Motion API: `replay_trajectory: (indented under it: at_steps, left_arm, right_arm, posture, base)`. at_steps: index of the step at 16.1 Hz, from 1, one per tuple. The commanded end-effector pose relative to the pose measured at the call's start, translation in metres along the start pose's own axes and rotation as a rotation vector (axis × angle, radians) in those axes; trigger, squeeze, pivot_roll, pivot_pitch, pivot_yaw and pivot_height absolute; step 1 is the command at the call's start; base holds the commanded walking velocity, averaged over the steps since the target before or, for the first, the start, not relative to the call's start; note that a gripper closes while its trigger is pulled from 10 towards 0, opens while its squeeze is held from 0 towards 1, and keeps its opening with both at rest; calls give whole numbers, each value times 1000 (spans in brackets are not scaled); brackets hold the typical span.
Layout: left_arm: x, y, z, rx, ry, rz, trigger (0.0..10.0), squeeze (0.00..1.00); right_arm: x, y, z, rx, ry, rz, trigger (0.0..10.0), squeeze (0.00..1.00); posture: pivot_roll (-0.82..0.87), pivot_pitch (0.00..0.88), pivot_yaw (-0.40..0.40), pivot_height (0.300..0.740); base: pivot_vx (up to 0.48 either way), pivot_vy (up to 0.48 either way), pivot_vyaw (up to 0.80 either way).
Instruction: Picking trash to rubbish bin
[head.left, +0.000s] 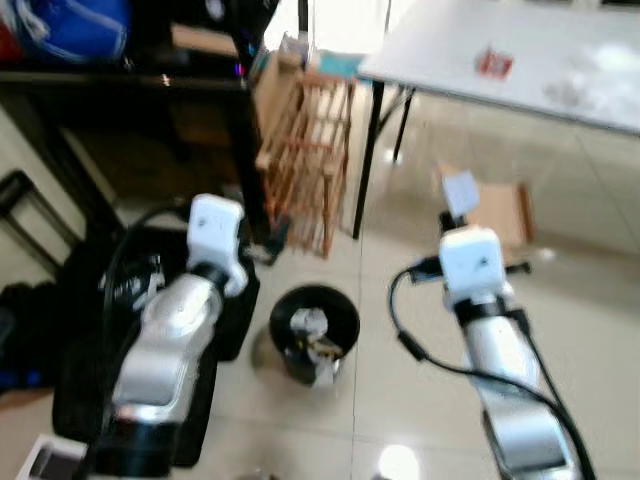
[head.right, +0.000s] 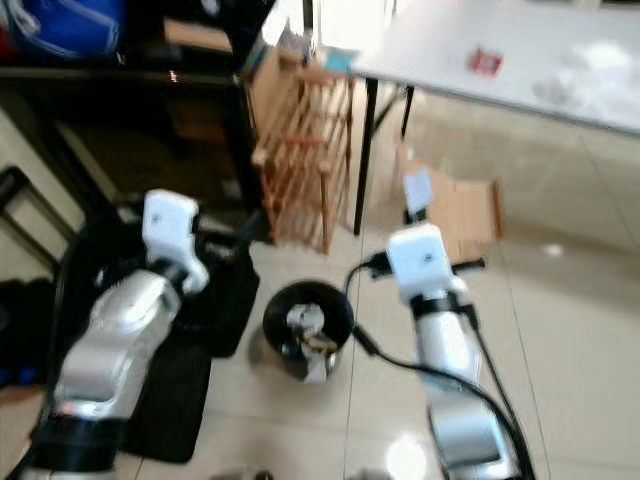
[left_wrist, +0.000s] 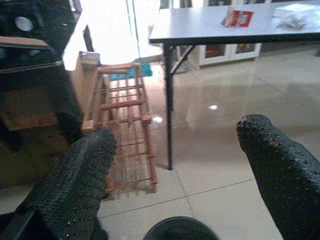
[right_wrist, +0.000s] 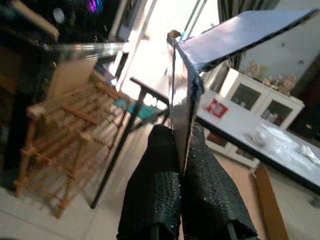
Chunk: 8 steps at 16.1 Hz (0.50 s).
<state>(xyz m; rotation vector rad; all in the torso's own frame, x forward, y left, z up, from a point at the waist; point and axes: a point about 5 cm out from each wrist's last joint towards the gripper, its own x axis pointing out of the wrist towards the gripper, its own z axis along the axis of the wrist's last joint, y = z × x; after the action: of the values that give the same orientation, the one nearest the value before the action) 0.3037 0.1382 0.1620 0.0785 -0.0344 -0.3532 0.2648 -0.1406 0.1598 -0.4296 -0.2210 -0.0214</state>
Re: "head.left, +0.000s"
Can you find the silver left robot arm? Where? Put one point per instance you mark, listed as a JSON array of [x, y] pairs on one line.
[[165, 345]]

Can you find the black shelf unit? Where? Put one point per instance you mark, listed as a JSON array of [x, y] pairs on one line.
[[120, 80]]

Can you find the brown cardboard box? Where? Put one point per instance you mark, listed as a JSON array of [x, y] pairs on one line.
[[503, 212]]

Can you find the black fabric bag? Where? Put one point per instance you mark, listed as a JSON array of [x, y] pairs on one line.
[[85, 380]]

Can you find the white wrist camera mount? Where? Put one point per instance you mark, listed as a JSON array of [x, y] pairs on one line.
[[470, 262], [216, 228]]

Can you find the crumpled trash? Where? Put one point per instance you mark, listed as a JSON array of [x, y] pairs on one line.
[[312, 328]]

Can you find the wooden slat rack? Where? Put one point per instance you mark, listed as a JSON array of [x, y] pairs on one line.
[[305, 150]]

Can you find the clear plastic bag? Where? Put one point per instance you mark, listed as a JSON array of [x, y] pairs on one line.
[[600, 80]]

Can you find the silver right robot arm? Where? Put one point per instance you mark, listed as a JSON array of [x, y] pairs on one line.
[[505, 370]]

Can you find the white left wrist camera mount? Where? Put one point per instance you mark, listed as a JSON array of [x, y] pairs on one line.
[[216, 228]]

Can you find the red snack packet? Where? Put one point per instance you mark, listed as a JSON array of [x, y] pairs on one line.
[[494, 63]]

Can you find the white table with black legs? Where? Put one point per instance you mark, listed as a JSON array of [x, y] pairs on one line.
[[450, 50]]

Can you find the blue bag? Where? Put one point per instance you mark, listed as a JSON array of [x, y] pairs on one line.
[[75, 28]]

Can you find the black round rubbish bin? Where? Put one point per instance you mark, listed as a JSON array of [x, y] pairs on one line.
[[283, 320]]

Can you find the teal box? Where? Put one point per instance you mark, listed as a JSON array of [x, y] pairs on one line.
[[343, 65]]

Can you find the small brown carton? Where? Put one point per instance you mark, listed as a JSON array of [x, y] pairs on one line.
[[203, 40]]

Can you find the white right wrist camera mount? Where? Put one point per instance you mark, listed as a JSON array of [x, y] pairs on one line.
[[470, 262]]

